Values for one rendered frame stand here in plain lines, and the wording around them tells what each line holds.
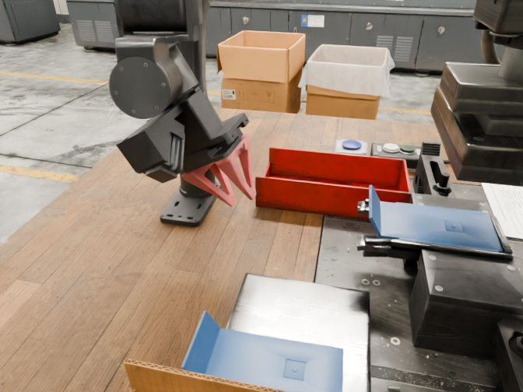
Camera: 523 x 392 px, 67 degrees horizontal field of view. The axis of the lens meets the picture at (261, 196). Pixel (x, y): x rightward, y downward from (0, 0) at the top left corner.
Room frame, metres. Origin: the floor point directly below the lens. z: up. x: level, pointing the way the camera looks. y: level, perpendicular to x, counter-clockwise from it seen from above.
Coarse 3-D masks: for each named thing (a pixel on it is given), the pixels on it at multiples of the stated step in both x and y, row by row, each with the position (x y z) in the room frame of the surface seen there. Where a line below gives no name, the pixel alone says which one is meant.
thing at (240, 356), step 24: (216, 336) 0.28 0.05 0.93; (240, 336) 0.28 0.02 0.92; (264, 336) 0.28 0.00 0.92; (192, 360) 0.24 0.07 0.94; (216, 360) 0.26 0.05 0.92; (240, 360) 0.26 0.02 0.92; (264, 360) 0.26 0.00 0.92; (312, 360) 0.26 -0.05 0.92; (336, 360) 0.26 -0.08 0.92; (264, 384) 0.23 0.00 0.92; (288, 384) 0.23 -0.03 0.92; (312, 384) 0.23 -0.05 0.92; (336, 384) 0.23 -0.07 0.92
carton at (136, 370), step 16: (128, 368) 0.22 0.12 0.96; (144, 368) 0.22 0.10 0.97; (160, 368) 0.21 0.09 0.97; (144, 384) 0.22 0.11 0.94; (160, 384) 0.21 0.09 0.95; (176, 384) 0.21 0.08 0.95; (192, 384) 0.21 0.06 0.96; (208, 384) 0.20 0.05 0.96; (224, 384) 0.20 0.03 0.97; (240, 384) 0.20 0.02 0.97
